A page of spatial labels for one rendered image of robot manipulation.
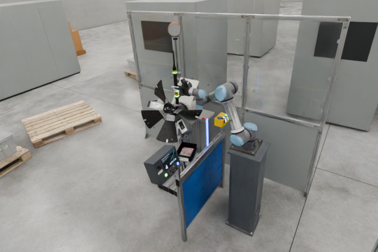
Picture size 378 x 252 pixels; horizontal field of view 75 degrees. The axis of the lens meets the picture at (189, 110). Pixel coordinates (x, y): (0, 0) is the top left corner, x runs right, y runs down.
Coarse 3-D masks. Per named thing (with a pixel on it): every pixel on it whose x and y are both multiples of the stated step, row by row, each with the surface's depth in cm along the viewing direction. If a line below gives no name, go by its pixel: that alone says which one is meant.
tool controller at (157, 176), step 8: (160, 152) 189; (168, 152) 188; (176, 152) 195; (152, 160) 181; (160, 160) 181; (168, 160) 187; (176, 160) 195; (152, 168) 178; (160, 168) 179; (176, 168) 195; (152, 176) 182; (160, 176) 181; (168, 176) 187; (160, 184) 181
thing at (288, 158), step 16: (144, 96) 389; (224, 112) 314; (240, 112) 300; (160, 128) 401; (192, 128) 359; (208, 128) 341; (224, 128) 325; (272, 128) 285; (288, 128) 274; (304, 128) 263; (272, 144) 294; (288, 144) 282; (304, 144) 271; (272, 160) 304; (288, 160) 291; (304, 160) 279; (272, 176) 314; (288, 176) 301; (304, 176) 288
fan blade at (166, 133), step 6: (168, 120) 258; (168, 126) 258; (174, 126) 260; (162, 132) 256; (168, 132) 257; (174, 132) 259; (156, 138) 257; (162, 138) 256; (168, 138) 256; (174, 138) 257
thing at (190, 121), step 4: (180, 112) 254; (184, 112) 253; (188, 112) 252; (192, 112) 251; (196, 112) 250; (200, 112) 248; (184, 116) 248; (188, 116) 247; (192, 116) 246; (188, 120) 244; (192, 120) 243
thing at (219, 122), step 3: (219, 114) 270; (222, 114) 269; (225, 114) 269; (216, 117) 265; (222, 117) 264; (225, 117) 264; (216, 120) 263; (219, 120) 260; (222, 120) 258; (228, 120) 272; (216, 123) 264; (219, 123) 262; (222, 123) 260; (225, 123) 266; (219, 126) 264; (222, 126) 262
